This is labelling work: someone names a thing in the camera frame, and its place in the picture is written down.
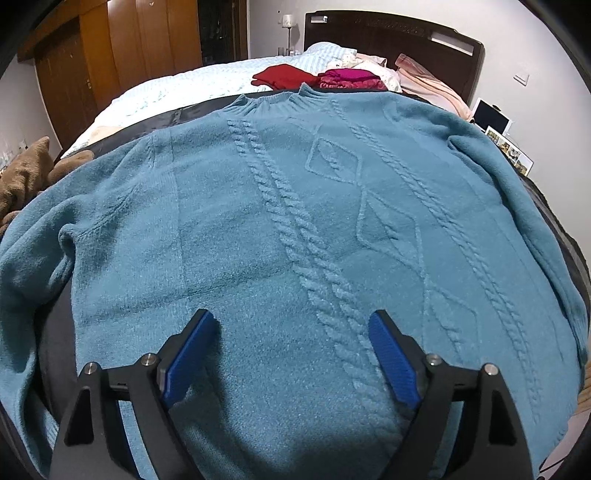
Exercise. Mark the photo collage frame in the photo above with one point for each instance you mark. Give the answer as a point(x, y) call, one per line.
point(510, 152)

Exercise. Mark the brown fleece blanket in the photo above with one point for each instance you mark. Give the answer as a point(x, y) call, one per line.
point(23, 175)

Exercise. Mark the pink cloth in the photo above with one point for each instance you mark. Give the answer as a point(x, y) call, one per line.
point(429, 85)

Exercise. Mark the white wall switch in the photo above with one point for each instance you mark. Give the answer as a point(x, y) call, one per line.
point(521, 79)

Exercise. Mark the white floor lamp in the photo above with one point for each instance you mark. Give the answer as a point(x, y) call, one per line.
point(288, 25)

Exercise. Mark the brown wooden wardrobe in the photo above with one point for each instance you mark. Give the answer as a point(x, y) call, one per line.
point(115, 46)

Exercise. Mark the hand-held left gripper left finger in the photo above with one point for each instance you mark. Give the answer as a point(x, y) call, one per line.
point(191, 355)

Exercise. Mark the red folded garment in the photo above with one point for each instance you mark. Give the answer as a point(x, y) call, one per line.
point(281, 75)

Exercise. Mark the dark wooden headboard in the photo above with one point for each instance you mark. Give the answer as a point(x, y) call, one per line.
point(392, 37)

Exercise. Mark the magenta garment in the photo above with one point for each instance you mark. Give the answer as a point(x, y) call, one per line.
point(351, 78)

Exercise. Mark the light blue pillow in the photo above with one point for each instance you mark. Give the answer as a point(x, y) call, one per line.
point(323, 53)

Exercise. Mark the light blue quilt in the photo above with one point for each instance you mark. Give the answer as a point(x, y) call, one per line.
point(184, 85)

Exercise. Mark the white framed tablet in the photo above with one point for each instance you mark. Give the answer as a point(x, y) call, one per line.
point(491, 117)

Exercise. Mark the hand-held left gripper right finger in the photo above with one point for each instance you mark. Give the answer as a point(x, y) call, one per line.
point(392, 355)

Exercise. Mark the beige cloth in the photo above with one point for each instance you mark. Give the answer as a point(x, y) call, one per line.
point(104, 134)

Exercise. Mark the white patterned cloth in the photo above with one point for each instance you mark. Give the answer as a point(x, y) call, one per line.
point(364, 62)

